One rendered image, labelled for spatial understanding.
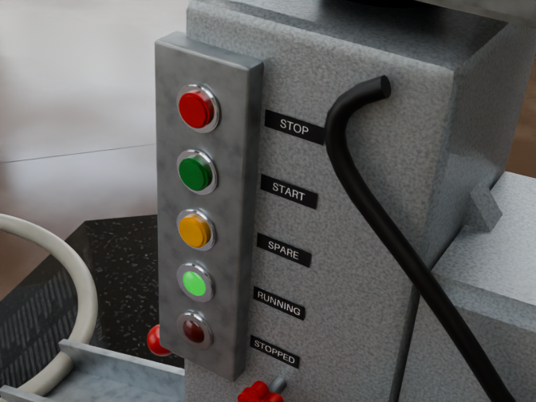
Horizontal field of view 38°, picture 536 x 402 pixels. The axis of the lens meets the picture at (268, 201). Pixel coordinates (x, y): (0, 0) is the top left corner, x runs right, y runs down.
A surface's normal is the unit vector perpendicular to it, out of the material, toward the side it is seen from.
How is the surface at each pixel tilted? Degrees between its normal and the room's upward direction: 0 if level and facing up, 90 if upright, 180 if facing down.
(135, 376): 90
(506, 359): 90
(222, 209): 90
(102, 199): 0
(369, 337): 90
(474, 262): 4
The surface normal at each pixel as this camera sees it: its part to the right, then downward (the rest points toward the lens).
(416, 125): -0.52, 0.43
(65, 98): 0.06, -0.84
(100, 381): -0.18, -0.90
